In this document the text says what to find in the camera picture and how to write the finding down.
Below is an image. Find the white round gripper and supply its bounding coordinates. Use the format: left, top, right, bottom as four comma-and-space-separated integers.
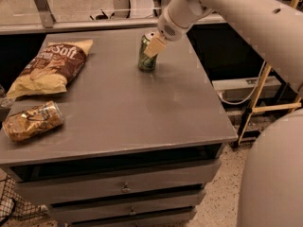
144, 7, 191, 58

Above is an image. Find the green soda can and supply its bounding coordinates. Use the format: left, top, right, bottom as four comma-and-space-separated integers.
138, 32, 157, 72

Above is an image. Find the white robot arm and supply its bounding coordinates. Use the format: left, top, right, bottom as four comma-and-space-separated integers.
145, 0, 303, 227

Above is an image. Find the crushed gold soda can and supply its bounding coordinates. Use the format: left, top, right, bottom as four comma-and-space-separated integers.
2, 101, 63, 142

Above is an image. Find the grey floor ledge box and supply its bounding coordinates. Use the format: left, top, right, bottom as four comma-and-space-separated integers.
212, 76, 281, 102

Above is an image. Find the brown yellow chip bag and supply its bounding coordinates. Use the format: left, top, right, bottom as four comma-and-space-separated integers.
7, 40, 93, 98

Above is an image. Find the grey drawer cabinet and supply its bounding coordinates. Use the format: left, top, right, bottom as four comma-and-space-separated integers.
0, 26, 239, 227

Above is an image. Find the middle grey drawer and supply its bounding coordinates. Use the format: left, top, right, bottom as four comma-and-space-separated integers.
49, 188, 205, 223

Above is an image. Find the grey drawer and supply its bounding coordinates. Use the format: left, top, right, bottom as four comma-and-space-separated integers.
14, 159, 221, 205
49, 188, 205, 223
67, 206, 198, 227

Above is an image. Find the top grey drawer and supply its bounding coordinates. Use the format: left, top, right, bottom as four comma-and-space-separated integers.
14, 159, 221, 205

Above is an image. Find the bottom grey drawer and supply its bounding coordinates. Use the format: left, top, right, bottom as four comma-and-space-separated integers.
67, 206, 198, 227

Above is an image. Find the white cable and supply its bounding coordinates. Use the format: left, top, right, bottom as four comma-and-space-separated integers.
217, 60, 268, 106

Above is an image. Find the metal railing frame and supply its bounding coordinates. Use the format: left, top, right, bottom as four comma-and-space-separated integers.
0, 0, 293, 36

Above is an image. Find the yellow wooden easel frame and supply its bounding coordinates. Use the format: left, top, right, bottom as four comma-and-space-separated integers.
237, 0, 303, 140

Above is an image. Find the wire mesh basket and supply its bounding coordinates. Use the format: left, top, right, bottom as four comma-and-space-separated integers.
0, 176, 47, 226

